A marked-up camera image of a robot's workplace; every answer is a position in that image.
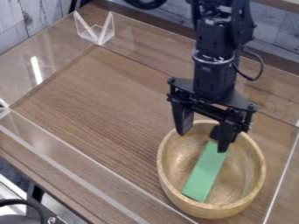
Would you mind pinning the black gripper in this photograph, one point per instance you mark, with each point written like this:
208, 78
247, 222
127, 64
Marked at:
210, 95

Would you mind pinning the green foam stick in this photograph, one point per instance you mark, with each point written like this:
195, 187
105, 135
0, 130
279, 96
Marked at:
204, 173

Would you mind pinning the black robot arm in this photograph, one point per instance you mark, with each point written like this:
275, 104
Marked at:
224, 28

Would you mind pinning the wooden bowl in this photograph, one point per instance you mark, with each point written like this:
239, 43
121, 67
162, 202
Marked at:
240, 179

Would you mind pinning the small black square block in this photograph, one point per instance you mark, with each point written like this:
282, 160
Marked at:
215, 133

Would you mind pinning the clear acrylic front wall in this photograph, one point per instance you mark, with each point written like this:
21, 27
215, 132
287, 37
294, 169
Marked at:
101, 196

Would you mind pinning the clear acrylic corner bracket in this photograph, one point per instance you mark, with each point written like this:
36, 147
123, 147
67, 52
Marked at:
95, 33

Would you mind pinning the black table leg bracket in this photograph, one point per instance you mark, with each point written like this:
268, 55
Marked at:
45, 215

